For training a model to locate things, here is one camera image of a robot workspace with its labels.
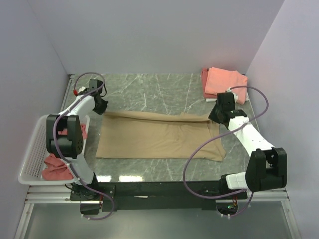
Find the folded salmon pink shirt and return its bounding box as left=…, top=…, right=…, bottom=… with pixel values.
left=205, top=70, right=248, bottom=94

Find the white plastic laundry basket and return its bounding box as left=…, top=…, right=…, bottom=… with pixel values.
left=18, top=115, right=94, bottom=186

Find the beige t shirt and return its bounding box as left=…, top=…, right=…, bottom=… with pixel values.
left=96, top=111, right=220, bottom=159

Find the aluminium front rail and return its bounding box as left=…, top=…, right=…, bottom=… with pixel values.
left=25, top=185, right=289, bottom=204

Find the aluminium rail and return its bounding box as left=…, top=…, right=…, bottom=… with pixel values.
left=60, top=74, right=75, bottom=111
left=25, top=185, right=289, bottom=204

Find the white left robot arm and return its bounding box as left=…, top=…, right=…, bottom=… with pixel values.
left=46, top=79, right=109, bottom=200

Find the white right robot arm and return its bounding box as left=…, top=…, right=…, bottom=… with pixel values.
left=208, top=92, right=287, bottom=199

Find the red shirt in basket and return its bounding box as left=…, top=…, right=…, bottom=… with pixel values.
left=41, top=121, right=89, bottom=181

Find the aluminium left side rail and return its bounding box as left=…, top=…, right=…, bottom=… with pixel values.
left=60, top=74, right=75, bottom=111

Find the black base beam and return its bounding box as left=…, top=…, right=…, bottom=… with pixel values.
left=70, top=181, right=248, bottom=215

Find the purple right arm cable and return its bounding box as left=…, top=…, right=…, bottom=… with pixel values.
left=183, top=86, right=269, bottom=219

